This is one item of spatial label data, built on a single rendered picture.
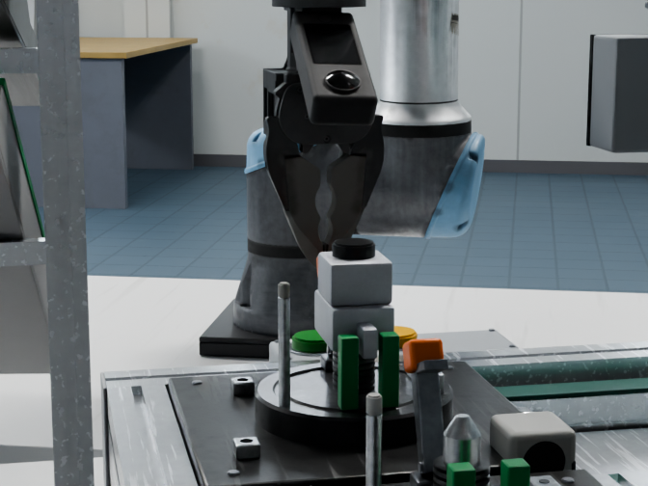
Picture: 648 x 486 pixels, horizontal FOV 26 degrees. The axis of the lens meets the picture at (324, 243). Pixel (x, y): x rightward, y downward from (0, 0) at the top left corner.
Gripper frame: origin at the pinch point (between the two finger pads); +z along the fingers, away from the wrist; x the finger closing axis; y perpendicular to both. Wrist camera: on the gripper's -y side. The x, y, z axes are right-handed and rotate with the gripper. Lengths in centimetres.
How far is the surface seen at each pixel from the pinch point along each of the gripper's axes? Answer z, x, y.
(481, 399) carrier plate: 9.5, -10.0, -8.6
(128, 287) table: 21, 10, 83
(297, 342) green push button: 9.6, 0.2, 10.3
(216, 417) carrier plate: 9.5, 9.6, -8.8
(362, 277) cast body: -1.0, 0.0, -12.7
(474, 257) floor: 106, -171, 492
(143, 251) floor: 107, -25, 537
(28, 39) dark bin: -17.1, 21.5, -11.5
